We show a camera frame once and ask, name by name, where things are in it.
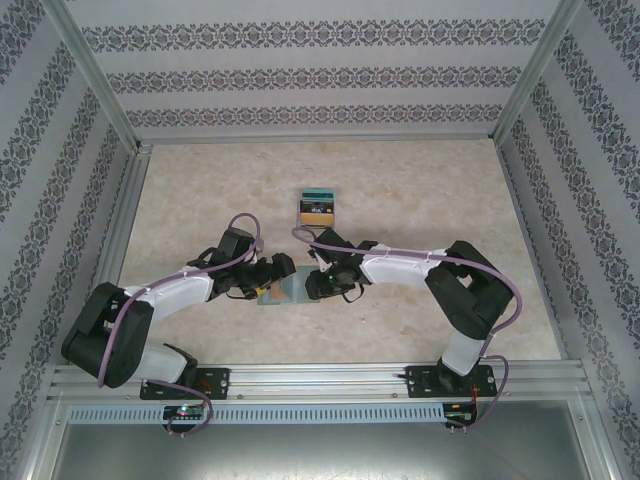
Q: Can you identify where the aluminium mounting rail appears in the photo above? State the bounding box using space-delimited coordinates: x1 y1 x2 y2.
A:
47 362 594 401

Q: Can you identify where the aluminium side rail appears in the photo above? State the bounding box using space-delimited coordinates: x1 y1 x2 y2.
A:
67 144 154 366

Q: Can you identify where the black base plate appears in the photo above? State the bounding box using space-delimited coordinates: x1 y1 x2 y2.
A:
139 367 231 401
405 364 499 400

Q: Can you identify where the green card holder wallet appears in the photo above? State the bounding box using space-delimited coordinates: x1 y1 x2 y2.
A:
257 264 321 306

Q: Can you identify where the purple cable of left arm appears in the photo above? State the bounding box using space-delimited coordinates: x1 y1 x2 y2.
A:
97 213 264 439

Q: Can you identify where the small card box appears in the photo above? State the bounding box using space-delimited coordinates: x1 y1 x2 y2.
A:
294 188 337 239

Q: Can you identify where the small circuit board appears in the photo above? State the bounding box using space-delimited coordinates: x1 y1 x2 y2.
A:
446 402 476 424

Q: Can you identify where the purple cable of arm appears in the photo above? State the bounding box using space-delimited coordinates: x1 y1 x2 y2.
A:
97 213 264 439
290 227 526 436

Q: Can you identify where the aluminium back bar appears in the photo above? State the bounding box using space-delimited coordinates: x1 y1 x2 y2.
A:
133 133 501 147

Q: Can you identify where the grey sheet metal panel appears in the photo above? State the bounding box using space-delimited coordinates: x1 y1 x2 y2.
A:
29 422 621 480

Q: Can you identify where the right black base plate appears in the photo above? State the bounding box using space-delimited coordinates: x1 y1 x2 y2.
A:
405 364 499 400

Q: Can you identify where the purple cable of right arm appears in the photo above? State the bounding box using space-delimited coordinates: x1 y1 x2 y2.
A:
290 227 526 436

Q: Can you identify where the circuit board with green light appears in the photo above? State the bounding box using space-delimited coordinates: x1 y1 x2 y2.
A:
163 405 207 420

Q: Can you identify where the black card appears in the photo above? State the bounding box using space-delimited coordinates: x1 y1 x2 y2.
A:
298 198 335 215

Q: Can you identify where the gold card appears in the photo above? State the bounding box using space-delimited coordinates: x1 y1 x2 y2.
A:
299 211 335 229

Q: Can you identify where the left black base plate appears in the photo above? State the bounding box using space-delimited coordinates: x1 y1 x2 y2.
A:
139 367 231 401

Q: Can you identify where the aluminium frame post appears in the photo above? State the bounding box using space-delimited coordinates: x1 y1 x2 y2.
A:
492 0 584 144
42 0 146 151

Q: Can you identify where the slotted grey cable duct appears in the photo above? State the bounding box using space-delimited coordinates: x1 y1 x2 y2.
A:
67 403 446 424

